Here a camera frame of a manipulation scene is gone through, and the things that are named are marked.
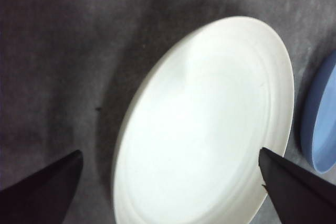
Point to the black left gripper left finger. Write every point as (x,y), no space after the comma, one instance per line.
(44,197)

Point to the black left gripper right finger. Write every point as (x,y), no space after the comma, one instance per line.
(299,197)

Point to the blue round plate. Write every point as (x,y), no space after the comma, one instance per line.
(323,129)

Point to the white round plate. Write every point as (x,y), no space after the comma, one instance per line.
(197,116)

